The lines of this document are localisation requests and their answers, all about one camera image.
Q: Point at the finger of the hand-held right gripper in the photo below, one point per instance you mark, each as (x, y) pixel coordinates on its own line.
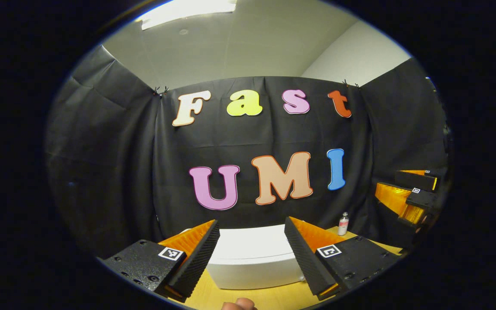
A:
(413, 178)
(422, 199)

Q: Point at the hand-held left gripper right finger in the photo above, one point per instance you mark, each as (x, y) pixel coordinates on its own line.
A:
(308, 262)

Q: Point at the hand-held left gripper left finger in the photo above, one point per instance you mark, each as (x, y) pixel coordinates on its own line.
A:
(196, 262)

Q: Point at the white microwave oven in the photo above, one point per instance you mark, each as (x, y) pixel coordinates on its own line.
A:
(252, 254)

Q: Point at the small pink label bottle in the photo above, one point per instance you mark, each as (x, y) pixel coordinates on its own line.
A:
(343, 224)

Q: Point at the ceiling light panel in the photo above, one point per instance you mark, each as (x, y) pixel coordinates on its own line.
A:
(187, 10)

